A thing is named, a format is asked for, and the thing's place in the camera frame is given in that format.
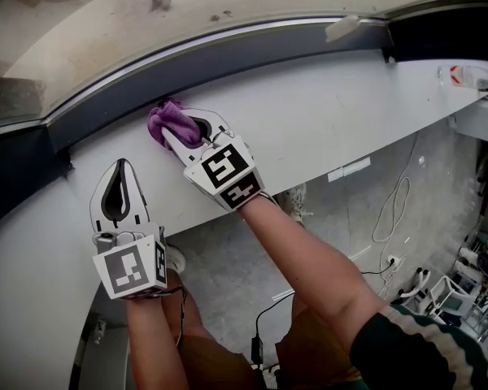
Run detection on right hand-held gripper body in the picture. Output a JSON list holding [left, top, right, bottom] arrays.
[[182, 133, 268, 212]]

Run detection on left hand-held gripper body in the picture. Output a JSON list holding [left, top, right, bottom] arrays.
[[91, 221, 169, 301]]

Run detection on purple cloth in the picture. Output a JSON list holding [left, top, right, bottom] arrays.
[[146, 99, 203, 150]]

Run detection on person's right forearm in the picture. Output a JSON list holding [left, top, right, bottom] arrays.
[[235, 195, 391, 343]]

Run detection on person's left forearm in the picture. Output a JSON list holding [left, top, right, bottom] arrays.
[[125, 294, 185, 390]]

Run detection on person's left leg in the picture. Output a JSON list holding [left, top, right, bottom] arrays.
[[160, 268, 207, 340]]

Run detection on white floor tape strip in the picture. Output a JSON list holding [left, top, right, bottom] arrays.
[[327, 156, 372, 183]]

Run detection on brown shorts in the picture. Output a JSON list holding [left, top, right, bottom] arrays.
[[177, 294, 365, 390]]

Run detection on white power strip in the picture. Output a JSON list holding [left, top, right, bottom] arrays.
[[384, 253, 407, 271]]

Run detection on clear plastic water bottle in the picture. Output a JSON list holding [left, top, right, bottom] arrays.
[[437, 63, 488, 91]]

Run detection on white cabinet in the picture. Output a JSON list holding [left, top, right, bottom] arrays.
[[451, 97, 488, 140]]

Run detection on green shirt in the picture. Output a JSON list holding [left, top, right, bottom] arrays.
[[349, 301, 488, 390]]

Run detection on black window frame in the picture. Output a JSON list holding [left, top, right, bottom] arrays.
[[0, 12, 488, 237]]

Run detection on white wall sensor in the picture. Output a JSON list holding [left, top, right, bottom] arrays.
[[92, 317, 109, 345]]

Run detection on thin gripper wire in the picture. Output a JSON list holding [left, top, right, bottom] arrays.
[[146, 284, 189, 351]]

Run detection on black power adapter cable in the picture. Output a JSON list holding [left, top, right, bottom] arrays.
[[250, 289, 297, 371]]

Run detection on white floor cable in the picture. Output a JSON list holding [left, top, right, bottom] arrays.
[[372, 134, 422, 243]]

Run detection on white chair frame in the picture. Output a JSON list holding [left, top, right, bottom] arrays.
[[398, 266, 473, 319]]

